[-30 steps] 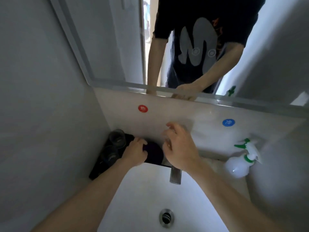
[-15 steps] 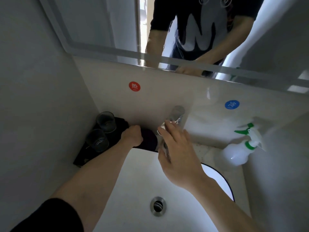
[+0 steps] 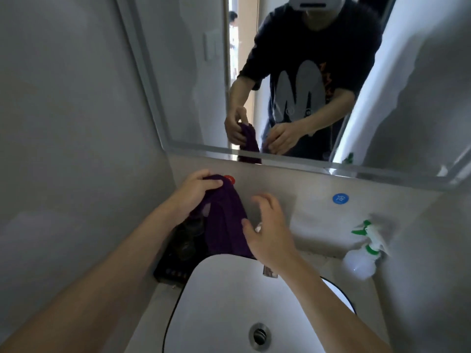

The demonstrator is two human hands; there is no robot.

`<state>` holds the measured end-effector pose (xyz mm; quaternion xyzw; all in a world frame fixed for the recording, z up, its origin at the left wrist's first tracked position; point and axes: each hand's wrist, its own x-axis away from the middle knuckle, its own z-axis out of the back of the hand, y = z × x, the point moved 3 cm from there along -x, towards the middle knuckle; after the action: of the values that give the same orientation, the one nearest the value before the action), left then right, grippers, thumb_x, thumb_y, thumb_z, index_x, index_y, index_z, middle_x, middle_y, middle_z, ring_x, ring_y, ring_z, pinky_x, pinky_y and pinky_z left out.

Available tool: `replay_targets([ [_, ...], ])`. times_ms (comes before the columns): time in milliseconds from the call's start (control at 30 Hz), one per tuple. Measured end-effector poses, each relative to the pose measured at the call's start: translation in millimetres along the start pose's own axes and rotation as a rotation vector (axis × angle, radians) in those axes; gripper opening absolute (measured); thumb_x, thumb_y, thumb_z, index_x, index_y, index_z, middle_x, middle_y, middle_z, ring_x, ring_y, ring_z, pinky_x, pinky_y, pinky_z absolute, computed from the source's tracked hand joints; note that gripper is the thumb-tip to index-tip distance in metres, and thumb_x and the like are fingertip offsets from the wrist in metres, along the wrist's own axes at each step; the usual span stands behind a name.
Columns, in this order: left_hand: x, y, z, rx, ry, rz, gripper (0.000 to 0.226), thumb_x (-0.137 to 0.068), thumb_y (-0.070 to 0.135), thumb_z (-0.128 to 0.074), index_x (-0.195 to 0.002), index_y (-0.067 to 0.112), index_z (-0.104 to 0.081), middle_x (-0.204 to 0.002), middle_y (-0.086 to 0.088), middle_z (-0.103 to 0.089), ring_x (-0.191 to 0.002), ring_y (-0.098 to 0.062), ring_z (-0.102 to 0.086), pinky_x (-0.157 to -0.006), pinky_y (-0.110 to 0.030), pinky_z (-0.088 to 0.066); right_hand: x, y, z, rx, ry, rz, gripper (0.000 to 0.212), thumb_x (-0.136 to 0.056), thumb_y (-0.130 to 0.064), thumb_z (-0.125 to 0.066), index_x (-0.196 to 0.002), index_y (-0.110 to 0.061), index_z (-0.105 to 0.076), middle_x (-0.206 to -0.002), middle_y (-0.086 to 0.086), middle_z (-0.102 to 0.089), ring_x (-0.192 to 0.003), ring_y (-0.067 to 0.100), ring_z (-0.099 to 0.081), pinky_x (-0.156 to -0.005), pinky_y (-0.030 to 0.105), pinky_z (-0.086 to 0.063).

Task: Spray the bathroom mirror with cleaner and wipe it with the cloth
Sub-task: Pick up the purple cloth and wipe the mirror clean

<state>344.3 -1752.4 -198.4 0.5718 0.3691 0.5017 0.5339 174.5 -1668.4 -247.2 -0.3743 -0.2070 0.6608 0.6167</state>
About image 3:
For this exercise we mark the person's left hand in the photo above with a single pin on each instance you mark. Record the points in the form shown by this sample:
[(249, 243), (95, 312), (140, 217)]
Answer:
[(191, 198)]

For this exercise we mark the person's right hand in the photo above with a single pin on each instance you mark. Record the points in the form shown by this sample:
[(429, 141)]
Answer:
[(272, 238)]

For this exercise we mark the purple microfibre cloth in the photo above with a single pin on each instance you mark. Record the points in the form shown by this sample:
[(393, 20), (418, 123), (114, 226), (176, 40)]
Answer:
[(226, 224)]

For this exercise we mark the white spray bottle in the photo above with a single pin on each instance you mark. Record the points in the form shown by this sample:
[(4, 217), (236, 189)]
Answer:
[(364, 253)]

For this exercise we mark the rectangular wall mirror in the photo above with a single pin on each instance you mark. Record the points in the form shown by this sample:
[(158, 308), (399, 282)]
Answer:
[(165, 69)]

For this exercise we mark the person's right forearm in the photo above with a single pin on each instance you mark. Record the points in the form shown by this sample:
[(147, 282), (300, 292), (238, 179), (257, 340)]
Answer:
[(331, 312)]

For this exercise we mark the person's left forearm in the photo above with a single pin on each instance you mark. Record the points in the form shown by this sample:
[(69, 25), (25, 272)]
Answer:
[(92, 290)]

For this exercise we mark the red round sticker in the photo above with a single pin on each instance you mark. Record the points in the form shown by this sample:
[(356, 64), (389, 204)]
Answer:
[(230, 178)]

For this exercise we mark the black tray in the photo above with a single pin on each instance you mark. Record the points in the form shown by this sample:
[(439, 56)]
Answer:
[(173, 268)]

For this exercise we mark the blue round sticker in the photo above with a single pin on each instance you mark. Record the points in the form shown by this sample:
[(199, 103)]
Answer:
[(340, 198)]

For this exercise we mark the white sink basin black rim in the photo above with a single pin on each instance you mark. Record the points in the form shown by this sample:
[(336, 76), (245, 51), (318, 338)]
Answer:
[(228, 308)]

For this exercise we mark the metal sink drain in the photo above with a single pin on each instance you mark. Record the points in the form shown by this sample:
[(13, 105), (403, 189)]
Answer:
[(259, 336)]

